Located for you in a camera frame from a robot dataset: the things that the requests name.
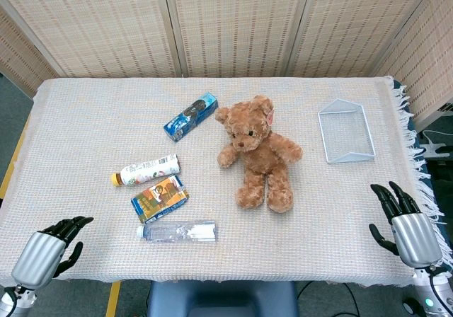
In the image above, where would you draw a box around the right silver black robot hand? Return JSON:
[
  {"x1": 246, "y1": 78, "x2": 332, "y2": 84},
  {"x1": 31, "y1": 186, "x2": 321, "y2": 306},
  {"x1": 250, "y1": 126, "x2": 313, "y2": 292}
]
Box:
[{"x1": 368, "y1": 180, "x2": 444, "y2": 270}]

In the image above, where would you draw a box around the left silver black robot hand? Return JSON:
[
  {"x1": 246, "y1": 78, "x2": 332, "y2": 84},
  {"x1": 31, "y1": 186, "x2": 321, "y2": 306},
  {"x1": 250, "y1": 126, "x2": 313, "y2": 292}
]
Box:
[{"x1": 11, "y1": 216, "x2": 95, "y2": 291}]

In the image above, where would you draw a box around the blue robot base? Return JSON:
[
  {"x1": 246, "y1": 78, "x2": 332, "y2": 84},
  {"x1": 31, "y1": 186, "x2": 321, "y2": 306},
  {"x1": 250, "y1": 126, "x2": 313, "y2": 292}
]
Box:
[{"x1": 147, "y1": 280, "x2": 299, "y2": 317}]

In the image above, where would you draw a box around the brown teddy bear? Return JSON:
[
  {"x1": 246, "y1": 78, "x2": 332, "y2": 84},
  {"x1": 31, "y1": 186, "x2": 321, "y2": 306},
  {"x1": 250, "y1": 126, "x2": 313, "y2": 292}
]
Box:
[{"x1": 214, "y1": 95, "x2": 304, "y2": 214}]

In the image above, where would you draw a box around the white power strip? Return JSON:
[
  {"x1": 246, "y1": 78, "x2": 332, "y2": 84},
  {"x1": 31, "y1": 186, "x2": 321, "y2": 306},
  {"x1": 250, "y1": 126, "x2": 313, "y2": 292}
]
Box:
[{"x1": 417, "y1": 129, "x2": 453, "y2": 159}]

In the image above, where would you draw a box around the orange blue drink carton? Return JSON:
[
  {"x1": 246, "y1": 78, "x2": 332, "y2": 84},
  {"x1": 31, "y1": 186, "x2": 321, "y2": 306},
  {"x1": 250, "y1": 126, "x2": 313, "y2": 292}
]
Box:
[{"x1": 130, "y1": 174, "x2": 190, "y2": 225}]

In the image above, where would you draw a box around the white woven fringed tablecloth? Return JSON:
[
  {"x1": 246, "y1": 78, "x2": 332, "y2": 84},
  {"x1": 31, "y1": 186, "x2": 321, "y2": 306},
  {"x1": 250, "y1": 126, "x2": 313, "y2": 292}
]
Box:
[{"x1": 0, "y1": 75, "x2": 453, "y2": 289}]

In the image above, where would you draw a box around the white yellow-capped drink bottle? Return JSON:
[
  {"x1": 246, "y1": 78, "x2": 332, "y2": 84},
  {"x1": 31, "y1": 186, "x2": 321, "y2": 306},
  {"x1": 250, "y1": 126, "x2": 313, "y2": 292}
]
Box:
[{"x1": 110, "y1": 154, "x2": 182, "y2": 189}]

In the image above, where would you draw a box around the clear plastic water bottle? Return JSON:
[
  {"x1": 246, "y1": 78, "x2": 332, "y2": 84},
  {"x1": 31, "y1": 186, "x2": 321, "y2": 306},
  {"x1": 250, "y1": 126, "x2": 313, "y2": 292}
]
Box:
[{"x1": 136, "y1": 219, "x2": 218, "y2": 243}]

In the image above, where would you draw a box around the blue cookie box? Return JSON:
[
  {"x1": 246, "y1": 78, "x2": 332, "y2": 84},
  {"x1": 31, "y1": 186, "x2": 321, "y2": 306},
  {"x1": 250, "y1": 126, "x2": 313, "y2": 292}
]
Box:
[{"x1": 163, "y1": 91, "x2": 219, "y2": 144}]

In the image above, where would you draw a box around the beige woven folding screen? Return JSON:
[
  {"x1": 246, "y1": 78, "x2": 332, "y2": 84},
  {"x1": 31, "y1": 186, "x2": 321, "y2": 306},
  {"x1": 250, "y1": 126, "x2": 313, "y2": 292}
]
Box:
[{"x1": 0, "y1": 0, "x2": 453, "y2": 124}]

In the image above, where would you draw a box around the black cable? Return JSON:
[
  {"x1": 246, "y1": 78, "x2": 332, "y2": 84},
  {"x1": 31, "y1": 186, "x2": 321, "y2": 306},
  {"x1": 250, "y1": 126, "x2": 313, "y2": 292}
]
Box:
[{"x1": 296, "y1": 280, "x2": 411, "y2": 317}]

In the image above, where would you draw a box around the white wire mesh basket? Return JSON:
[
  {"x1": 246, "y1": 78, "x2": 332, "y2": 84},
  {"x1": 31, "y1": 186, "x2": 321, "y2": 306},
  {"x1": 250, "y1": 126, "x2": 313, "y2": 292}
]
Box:
[{"x1": 317, "y1": 98, "x2": 377, "y2": 165}]

